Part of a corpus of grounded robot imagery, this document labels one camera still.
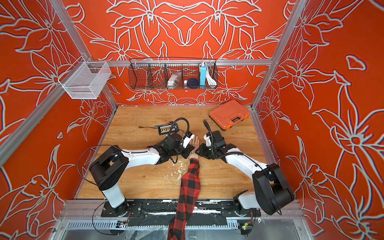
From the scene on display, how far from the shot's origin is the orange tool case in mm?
1054

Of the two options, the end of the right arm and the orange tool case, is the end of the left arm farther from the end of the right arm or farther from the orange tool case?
the orange tool case

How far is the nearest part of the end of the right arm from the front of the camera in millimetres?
635

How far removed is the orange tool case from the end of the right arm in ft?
0.85
